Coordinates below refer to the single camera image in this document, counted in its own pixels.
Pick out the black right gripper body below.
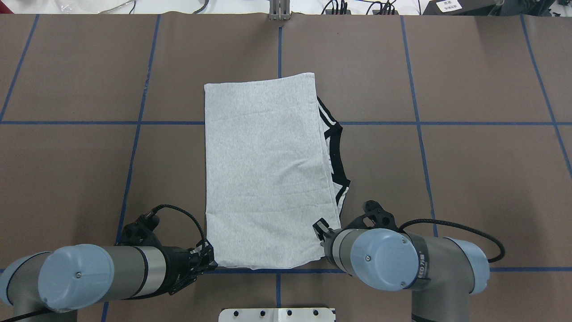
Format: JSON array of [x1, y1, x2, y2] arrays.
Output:
[[320, 200, 399, 260]]

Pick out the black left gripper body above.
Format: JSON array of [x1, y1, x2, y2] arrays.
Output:
[[116, 214, 200, 296]]

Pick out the grey cartoon print t-shirt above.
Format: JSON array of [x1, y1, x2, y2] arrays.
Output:
[[204, 72, 349, 270]]

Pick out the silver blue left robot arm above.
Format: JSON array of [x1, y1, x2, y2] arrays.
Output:
[[1, 214, 217, 322]]

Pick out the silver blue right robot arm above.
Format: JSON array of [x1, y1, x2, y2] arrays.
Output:
[[312, 200, 505, 322]]

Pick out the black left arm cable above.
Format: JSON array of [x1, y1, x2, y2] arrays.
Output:
[[152, 204, 209, 253]]

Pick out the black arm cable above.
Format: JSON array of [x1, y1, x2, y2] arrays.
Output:
[[152, 204, 209, 253], [398, 218, 506, 263]]

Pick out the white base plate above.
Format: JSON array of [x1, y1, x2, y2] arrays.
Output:
[[218, 307, 336, 322]]

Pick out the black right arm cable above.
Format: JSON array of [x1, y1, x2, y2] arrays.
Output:
[[398, 218, 506, 263]]

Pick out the aluminium frame post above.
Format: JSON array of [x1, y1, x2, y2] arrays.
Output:
[[269, 0, 291, 21]]

